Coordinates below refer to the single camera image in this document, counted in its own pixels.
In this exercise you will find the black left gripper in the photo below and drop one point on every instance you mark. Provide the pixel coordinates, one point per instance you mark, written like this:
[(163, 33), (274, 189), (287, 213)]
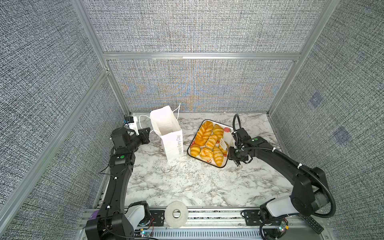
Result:
[(144, 135)]

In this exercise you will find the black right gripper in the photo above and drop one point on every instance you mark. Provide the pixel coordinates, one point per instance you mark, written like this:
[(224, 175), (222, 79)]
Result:
[(230, 155)]

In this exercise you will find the fake croissant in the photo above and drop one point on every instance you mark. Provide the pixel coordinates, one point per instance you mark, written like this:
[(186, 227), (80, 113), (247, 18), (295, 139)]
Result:
[(224, 148), (218, 131), (195, 150), (218, 156)]

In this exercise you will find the white slotted bread tongs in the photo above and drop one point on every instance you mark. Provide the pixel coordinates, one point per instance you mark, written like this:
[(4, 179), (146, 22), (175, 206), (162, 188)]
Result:
[(230, 142)]

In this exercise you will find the white paper gift bag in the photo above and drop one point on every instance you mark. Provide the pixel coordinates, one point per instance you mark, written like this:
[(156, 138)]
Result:
[(165, 124)]

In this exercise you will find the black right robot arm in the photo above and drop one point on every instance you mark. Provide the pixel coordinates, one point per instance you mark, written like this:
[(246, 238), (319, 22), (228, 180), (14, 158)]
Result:
[(310, 188)]

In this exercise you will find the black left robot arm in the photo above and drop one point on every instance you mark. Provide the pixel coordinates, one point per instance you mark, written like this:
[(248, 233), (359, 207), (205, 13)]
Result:
[(112, 221)]

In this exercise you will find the fake bread roll centre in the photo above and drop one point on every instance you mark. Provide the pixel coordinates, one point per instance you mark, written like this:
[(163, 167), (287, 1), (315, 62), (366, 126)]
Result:
[(211, 142)]

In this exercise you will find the round fake bread bottom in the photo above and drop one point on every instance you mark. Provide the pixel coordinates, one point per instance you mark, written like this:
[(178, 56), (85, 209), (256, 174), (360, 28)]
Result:
[(206, 153)]

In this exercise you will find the long braided fake bread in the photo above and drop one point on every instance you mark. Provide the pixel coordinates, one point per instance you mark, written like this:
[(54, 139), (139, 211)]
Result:
[(204, 133)]

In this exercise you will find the white tray with black rim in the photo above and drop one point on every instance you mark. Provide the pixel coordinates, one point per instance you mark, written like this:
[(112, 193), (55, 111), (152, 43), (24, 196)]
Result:
[(227, 135)]

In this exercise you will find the purple plastic fork toy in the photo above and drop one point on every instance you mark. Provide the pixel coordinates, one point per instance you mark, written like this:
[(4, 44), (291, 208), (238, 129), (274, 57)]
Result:
[(94, 215)]

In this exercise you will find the white tape roll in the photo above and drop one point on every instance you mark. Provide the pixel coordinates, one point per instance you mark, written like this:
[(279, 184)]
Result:
[(176, 214)]

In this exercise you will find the black remote control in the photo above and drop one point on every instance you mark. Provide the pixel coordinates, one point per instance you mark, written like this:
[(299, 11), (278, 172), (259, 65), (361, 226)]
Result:
[(315, 226)]

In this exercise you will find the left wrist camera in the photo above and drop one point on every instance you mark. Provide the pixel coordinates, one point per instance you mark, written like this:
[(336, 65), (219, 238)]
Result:
[(130, 122)]

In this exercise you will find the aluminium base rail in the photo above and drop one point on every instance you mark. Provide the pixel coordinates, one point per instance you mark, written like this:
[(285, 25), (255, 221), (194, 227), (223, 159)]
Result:
[(226, 223)]

